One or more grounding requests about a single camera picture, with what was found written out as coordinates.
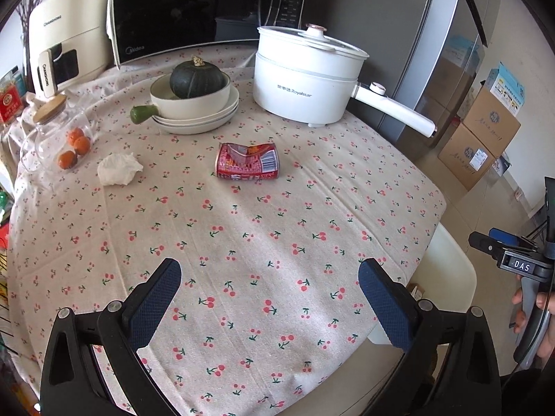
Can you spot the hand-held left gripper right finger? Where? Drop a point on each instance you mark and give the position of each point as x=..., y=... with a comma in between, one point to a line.
x=386, y=303

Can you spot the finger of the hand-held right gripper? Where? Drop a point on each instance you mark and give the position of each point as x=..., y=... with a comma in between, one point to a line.
x=505, y=237
x=483, y=242

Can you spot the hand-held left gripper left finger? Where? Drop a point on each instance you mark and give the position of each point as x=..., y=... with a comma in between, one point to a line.
x=151, y=299

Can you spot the person's right hand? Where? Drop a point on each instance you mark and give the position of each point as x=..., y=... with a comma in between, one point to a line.
x=547, y=325

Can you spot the white chair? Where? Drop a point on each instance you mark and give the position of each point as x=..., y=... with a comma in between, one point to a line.
x=442, y=260

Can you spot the brown cardboard box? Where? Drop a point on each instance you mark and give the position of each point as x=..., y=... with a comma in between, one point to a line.
x=464, y=160
x=490, y=125

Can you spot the cherry print tablecloth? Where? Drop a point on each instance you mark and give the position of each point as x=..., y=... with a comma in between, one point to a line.
x=260, y=225

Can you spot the crumpled white tissue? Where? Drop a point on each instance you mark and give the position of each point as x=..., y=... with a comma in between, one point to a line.
x=117, y=169

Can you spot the blue and white box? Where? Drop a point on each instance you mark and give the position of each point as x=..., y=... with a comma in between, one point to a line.
x=507, y=86

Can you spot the small orange fruit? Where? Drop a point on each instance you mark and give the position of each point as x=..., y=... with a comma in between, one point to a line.
x=67, y=159
x=74, y=133
x=81, y=144

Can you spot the crushed red drink can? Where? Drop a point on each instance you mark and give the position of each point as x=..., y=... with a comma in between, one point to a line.
x=247, y=162

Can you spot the grey refrigerator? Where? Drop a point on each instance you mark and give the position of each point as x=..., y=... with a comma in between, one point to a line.
x=433, y=52

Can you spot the glass jar with wooden lid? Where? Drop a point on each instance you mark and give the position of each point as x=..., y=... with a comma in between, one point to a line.
x=47, y=108

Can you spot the dark green pumpkin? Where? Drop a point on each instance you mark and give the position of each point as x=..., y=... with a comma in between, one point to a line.
x=195, y=80

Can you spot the white electric cooking pot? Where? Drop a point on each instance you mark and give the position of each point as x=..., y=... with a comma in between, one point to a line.
x=303, y=86

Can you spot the red box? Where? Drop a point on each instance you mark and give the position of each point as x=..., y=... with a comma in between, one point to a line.
x=9, y=104

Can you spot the white pot lid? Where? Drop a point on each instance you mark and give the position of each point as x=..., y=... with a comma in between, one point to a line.
x=303, y=37

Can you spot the cream air fryer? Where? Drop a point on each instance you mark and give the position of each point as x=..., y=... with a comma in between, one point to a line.
x=69, y=21

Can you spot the black microwave oven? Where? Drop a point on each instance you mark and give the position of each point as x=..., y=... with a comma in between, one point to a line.
x=173, y=8

